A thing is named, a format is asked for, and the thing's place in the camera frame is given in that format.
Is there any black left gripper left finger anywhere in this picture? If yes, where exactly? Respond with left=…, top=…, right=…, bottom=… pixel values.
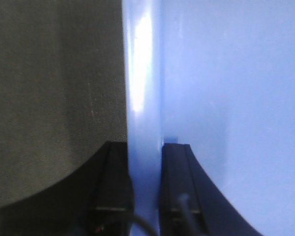
left=0, top=142, right=134, bottom=236

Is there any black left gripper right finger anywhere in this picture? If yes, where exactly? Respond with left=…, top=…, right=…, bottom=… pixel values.
left=159, top=143, right=260, bottom=236

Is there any blue plastic tray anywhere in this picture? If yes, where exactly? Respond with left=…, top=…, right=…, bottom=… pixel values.
left=122, top=0, right=295, bottom=236

